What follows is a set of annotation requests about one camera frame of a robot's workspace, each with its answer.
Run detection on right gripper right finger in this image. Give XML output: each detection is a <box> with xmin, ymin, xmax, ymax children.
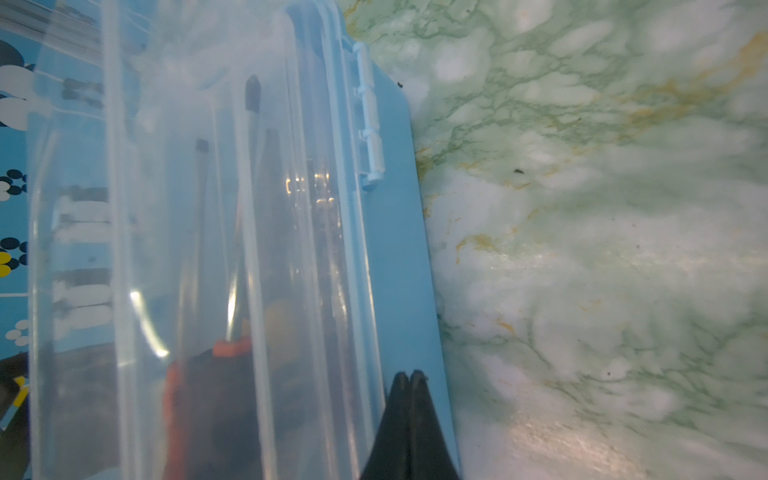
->
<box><xmin>410</xmin><ymin>370</ymin><xmax>460</xmax><ymax>480</ymax></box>

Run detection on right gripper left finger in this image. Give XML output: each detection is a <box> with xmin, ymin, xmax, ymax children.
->
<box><xmin>360</xmin><ymin>372</ymin><xmax>412</xmax><ymax>480</ymax></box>

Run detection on orange black screwdriver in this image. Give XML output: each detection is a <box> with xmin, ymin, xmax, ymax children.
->
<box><xmin>179</xmin><ymin>74</ymin><xmax>283</xmax><ymax>480</ymax></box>

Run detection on small orange screwdriver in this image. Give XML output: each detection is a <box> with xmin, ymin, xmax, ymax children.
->
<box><xmin>163</xmin><ymin>138</ymin><xmax>210</xmax><ymax>479</ymax></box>

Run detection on yellow-handled pliers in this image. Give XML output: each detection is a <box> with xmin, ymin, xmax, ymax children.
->
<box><xmin>257</xmin><ymin>128</ymin><xmax>317</xmax><ymax>431</ymax></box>

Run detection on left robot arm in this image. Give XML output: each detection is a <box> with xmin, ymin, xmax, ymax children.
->
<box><xmin>1</xmin><ymin>353</ymin><xmax>30</xmax><ymax>480</ymax></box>

